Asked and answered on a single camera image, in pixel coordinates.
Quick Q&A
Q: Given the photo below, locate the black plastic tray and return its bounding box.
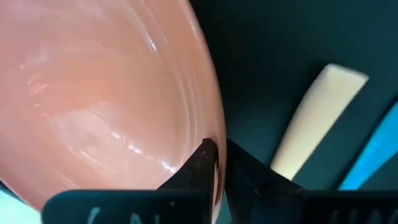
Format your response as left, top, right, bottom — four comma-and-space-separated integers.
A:
188, 0, 398, 224

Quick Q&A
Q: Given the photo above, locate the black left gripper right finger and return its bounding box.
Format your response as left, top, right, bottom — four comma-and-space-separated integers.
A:
223, 138, 398, 224

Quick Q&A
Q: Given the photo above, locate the cream utensil handle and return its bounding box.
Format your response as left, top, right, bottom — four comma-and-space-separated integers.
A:
269, 63, 370, 182

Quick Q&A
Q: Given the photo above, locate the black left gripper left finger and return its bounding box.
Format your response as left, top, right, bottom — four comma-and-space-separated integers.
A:
41, 138, 219, 224

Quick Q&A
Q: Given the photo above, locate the orange plastic plate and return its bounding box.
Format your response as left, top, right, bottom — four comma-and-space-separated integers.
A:
0, 0, 228, 213

